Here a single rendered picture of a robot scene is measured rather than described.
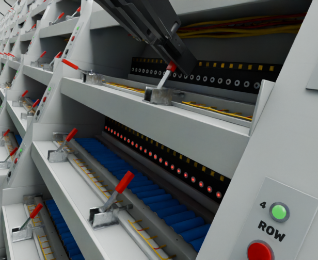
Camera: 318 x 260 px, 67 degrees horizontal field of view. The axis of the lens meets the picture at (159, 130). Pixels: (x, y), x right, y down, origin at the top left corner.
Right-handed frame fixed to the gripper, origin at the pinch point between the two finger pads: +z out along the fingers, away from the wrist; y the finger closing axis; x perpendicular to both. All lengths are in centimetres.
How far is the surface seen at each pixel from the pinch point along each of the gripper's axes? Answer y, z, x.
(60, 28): -74, -3, 9
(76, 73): -42.3, 2.4, -5.7
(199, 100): 3.7, 5.8, -3.9
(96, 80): -25.6, 2.2, -6.3
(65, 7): -112, -1, 28
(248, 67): 2.9, 12.7, 7.8
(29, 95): -112, 10, -20
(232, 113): 10.0, 6.3, -4.5
